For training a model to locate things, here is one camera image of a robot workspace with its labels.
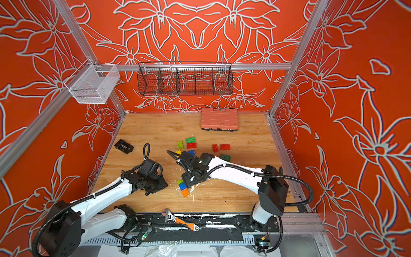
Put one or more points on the clear plastic wall bin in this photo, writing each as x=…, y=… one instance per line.
x=89, y=86

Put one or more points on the small red lego brick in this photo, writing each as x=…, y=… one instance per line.
x=215, y=148

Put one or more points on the orange handled adjustable wrench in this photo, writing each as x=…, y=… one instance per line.
x=170, y=218

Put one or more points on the salmon red tool case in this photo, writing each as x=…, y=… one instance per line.
x=219, y=119

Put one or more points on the dark green lego brick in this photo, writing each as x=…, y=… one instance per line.
x=190, y=140
x=226, y=157

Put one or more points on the wide red lego brick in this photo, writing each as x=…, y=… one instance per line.
x=224, y=147

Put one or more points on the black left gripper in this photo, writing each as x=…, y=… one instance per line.
x=162, y=186

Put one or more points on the black wire wall basket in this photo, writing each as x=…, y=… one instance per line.
x=185, y=79

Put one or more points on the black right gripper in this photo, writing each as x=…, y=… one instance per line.
x=187, y=179

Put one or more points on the dark green lego brick right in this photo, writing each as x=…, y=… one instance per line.
x=226, y=157

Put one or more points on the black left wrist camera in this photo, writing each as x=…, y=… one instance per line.
x=150, y=168

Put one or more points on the orange lego brick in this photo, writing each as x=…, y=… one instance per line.
x=185, y=193

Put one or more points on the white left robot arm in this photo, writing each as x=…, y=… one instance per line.
x=68, y=225

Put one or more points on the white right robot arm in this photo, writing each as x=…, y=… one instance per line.
x=270, y=185

